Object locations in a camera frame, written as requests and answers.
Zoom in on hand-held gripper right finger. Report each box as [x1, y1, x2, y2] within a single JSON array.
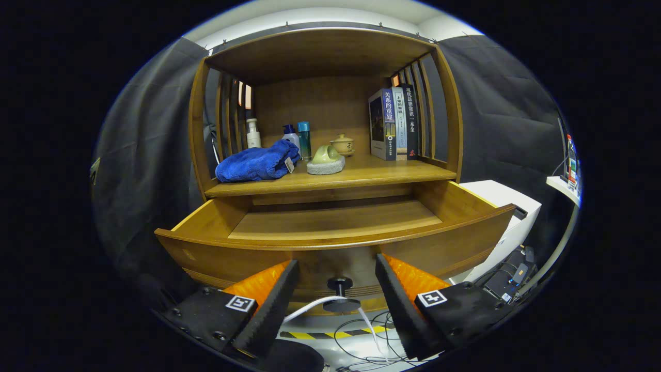
[[375, 253, 517, 361]]

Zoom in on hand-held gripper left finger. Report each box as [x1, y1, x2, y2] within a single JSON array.
[[160, 259, 300, 360]]

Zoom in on wooden drawer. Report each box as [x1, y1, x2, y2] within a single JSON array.
[[154, 180, 517, 316]]

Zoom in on pale green scrub brush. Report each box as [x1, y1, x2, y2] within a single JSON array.
[[307, 145, 345, 175]]

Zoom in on white drawer unit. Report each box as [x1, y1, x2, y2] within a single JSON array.
[[449, 179, 542, 285]]

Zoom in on wooden countertop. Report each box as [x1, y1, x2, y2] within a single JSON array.
[[204, 153, 458, 198]]

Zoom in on wooden cabinet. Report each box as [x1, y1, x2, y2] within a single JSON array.
[[187, 27, 464, 316]]

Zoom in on yellow black floor tape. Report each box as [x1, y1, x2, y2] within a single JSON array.
[[279, 324, 396, 340]]

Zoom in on black floor electronics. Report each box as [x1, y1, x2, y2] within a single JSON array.
[[483, 245, 539, 304]]

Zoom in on blue towel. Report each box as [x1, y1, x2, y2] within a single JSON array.
[[215, 139, 301, 183]]

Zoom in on teal bottle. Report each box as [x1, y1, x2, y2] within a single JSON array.
[[297, 121, 312, 161]]

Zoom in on white pump bottle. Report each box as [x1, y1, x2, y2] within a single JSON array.
[[246, 118, 262, 149]]

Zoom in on white bottle blue cap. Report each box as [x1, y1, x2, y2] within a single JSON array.
[[282, 124, 302, 153]]

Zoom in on white round side table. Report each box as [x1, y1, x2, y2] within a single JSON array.
[[516, 176, 581, 298]]

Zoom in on beige lidded teacup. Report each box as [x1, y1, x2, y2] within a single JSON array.
[[330, 134, 355, 157]]

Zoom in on pale spine book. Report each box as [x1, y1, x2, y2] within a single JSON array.
[[391, 86, 408, 161]]

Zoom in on blue spine book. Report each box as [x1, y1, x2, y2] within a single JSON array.
[[368, 88, 397, 161]]

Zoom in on red cap water bottle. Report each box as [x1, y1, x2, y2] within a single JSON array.
[[565, 134, 579, 189]]

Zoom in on dark monitor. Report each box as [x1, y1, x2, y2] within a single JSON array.
[[557, 118, 569, 176]]

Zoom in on white cable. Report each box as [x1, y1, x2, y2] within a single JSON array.
[[281, 296, 388, 357]]

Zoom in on black floor cables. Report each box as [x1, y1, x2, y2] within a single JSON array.
[[333, 310, 414, 370]]

